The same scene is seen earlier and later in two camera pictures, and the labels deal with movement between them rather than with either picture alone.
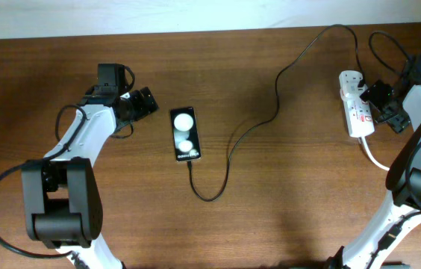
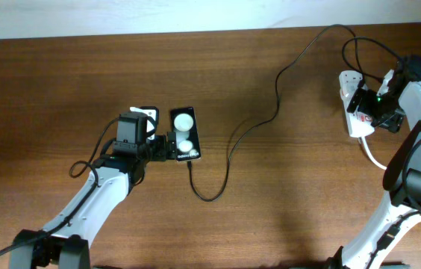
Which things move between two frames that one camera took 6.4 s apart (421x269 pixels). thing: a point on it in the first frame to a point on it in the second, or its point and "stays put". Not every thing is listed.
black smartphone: x=184 y=132 stays put
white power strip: x=357 y=113 stays put
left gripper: x=142 y=108 to x=160 y=151
